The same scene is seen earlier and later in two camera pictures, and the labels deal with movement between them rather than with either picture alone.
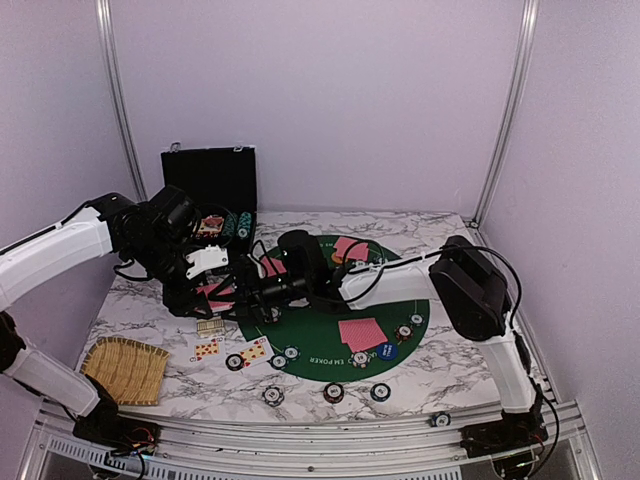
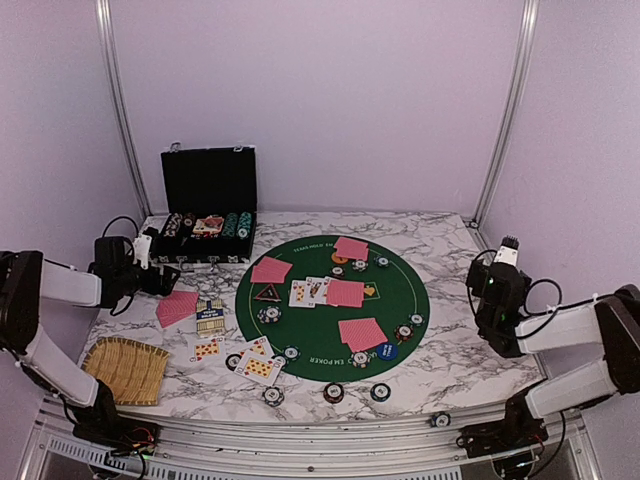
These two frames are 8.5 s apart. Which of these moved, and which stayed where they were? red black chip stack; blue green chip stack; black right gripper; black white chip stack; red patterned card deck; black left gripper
Moved: red patterned card deck; black left gripper; black right gripper
Stayed: blue green chip stack; black white chip stack; red black chip stack
